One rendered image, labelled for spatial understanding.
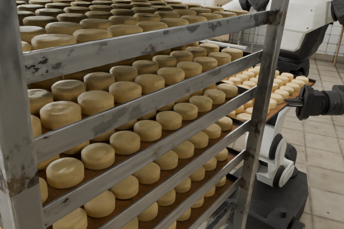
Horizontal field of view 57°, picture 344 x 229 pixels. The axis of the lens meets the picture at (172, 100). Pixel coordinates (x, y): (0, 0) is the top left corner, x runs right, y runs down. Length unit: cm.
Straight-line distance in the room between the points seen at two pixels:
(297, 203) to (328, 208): 39
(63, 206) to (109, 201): 14
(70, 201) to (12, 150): 14
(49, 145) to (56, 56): 10
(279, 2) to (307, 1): 83
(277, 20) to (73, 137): 53
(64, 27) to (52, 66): 13
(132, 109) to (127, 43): 9
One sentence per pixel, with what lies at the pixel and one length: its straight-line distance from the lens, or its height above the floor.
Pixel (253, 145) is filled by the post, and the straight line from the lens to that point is 86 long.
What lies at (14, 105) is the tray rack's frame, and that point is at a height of 130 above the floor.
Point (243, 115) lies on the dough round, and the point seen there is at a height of 102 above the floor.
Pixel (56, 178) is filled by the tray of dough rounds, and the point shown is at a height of 115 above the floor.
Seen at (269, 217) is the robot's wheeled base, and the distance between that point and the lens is 189.
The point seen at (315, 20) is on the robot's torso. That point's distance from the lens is 157.
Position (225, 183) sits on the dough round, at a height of 86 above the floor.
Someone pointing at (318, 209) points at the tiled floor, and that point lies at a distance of 240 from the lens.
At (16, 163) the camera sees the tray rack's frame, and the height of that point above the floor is 125.
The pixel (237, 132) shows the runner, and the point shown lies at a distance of 79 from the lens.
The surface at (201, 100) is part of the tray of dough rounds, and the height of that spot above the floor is 115.
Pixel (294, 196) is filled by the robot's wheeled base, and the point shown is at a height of 17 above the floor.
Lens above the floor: 142
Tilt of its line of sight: 23 degrees down
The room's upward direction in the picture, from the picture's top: 4 degrees clockwise
